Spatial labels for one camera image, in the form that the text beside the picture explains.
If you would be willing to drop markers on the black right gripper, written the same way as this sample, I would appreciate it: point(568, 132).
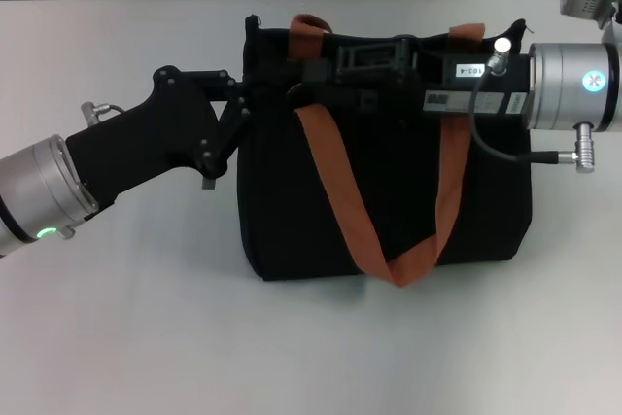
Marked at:
point(457, 89)

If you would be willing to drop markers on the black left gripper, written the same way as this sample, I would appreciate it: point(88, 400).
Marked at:
point(155, 143)

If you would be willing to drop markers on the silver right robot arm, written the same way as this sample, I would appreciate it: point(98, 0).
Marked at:
point(568, 84)

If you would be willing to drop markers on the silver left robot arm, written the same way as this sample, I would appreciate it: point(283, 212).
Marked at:
point(34, 191)

